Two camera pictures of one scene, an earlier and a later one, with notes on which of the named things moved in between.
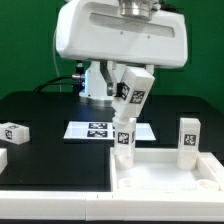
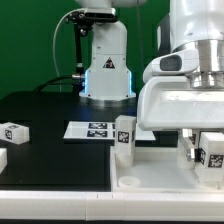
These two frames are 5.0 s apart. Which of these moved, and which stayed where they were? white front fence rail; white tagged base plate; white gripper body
Moved: white gripper body
Stayed: white front fence rail; white tagged base plate
